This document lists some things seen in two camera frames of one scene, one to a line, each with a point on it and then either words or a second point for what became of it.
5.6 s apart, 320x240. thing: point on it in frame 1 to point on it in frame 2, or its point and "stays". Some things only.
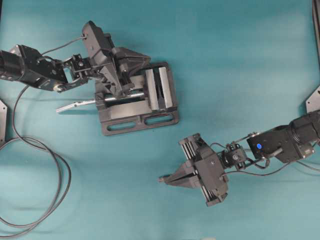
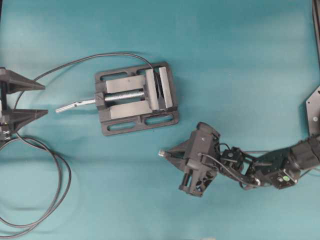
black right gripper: x=203 y=169 to x=203 y=158
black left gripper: x=114 y=63 to x=12 y=120
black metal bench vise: x=151 y=103 stays
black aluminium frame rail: x=316 y=21 stays
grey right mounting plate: x=313 y=103 stays
